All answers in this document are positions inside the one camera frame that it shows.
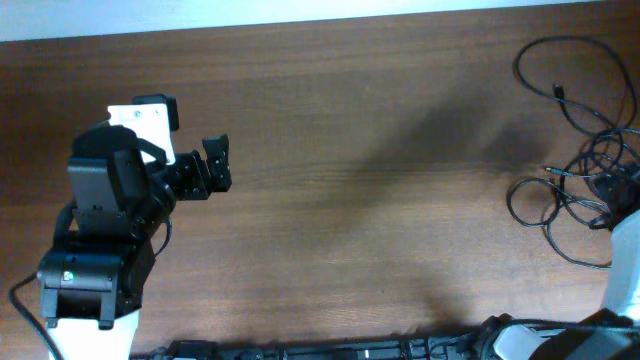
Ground black USB cable bundle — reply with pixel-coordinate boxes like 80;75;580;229
505;35;640;271

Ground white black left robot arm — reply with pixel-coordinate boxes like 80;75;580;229
36;125;232;359

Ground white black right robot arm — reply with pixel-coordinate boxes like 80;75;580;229
479;163;639;359

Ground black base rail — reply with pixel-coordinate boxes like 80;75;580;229
129;319;640;360

